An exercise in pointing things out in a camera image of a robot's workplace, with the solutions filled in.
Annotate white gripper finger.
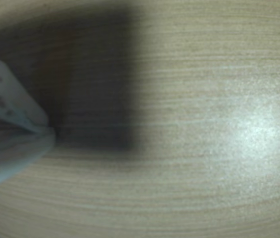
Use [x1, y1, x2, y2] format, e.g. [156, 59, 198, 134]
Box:
[0, 50, 56, 134]
[0, 131, 56, 198]

